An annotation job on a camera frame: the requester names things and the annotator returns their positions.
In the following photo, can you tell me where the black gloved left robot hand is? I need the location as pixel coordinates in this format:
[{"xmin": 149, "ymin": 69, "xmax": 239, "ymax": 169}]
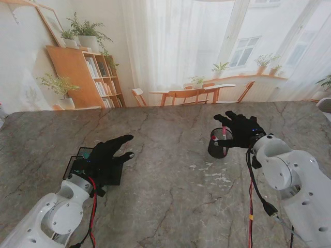
[{"xmin": 77, "ymin": 134, "xmax": 136, "ymax": 186}]

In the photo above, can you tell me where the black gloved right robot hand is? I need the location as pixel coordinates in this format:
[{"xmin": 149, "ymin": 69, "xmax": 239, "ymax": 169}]
[{"xmin": 213, "ymin": 111, "xmax": 267, "ymax": 149}]

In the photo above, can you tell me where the pink and white pen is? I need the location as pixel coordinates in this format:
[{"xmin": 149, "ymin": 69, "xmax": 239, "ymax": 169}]
[{"xmin": 221, "ymin": 125, "xmax": 228, "ymax": 157}]

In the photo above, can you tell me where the black mesh desk organizer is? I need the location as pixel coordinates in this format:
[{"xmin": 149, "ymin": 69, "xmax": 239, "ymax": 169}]
[{"xmin": 63, "ymin": 147, "xmax": 125, "ymax": 187}]

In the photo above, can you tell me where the white marker with red cap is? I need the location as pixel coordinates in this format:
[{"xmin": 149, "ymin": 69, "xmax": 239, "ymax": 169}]
[{"xmin": 210, "ymin": 135, "xmax": 233, "ymax": 146}]

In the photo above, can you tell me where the black mesh pen cup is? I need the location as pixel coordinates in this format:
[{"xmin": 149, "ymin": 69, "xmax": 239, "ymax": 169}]
[{"xmin": 207, "ymin": 127, "xmax": 234, "ymax": 159}]

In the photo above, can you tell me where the printed room backdrop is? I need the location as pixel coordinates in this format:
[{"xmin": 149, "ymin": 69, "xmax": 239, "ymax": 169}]
[{"xmin": 0, "ymin": 0, "xmax": 331, "ymax": 114}]

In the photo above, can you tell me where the red cable of left arm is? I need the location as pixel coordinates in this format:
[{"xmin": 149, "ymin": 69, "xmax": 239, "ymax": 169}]
[{"xmin": 87, "ymin": 176, "xmax": 99, "ymax": 248}]

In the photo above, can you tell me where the red black cable of right arm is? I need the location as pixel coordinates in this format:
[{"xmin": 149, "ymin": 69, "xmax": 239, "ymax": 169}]
[{"xmin": 245, "ymin": 144, "xmax": 295, "ymax": 248}]

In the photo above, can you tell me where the black cable with plug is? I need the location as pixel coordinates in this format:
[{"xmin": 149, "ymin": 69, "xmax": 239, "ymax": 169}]
[{"xmin": 69, "ymin": 227, "xmax": 93, "ymax": 248}]

